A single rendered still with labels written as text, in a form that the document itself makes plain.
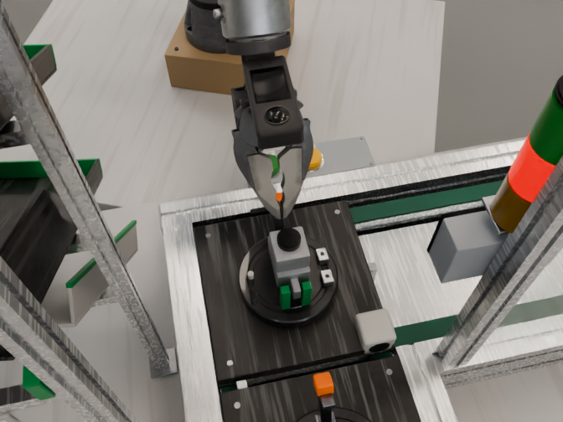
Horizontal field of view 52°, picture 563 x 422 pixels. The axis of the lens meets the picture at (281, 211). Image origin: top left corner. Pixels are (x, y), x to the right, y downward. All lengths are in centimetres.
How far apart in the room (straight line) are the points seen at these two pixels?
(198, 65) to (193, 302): 52
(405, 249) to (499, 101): 167
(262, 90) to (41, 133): 23
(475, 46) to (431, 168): 181
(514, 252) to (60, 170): 41
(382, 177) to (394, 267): 15
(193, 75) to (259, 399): 68
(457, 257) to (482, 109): 194
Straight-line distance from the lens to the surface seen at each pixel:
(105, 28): 141
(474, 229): 58
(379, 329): 79
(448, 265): 59
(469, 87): 257
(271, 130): 55
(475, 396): 93
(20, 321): 32
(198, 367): 80
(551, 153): 48
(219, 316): 81
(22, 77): 42
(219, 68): 116
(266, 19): 61
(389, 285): 90
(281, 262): 71
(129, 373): 92
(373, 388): 78
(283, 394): 77
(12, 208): 65
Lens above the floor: 171
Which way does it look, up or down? 56 degrees down
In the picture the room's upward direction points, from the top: straight up
